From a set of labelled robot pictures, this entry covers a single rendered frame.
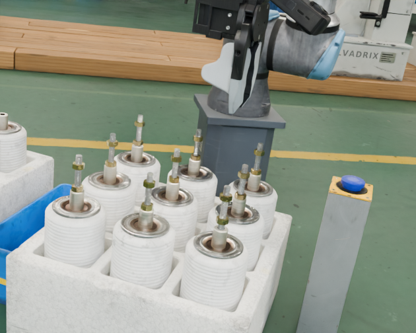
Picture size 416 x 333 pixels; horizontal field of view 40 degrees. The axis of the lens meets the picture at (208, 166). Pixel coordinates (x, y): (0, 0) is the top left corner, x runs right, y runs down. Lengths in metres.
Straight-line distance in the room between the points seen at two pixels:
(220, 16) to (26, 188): 0.65
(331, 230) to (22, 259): 0.50
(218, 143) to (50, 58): 1.48
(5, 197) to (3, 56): 1.56
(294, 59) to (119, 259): 0.61
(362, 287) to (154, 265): 0.60
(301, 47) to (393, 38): 1.95
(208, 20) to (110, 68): 1.95
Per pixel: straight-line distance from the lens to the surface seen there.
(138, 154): 1.12
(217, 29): 0.76
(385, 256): 1.50
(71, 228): 0.91
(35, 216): 1.26
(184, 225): 0.98
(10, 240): 1.20
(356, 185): 0.98
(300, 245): 1.45
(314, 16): 0.73
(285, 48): 1.27
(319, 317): 1.09
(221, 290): 0.86
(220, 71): 0.76
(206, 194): 1.08
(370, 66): 3.09
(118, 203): 1.01
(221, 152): 1.33
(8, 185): 1.19
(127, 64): 2.69
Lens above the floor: 0.69
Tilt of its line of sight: 22 degrees down
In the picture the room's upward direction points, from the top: 8 degrees clockwise
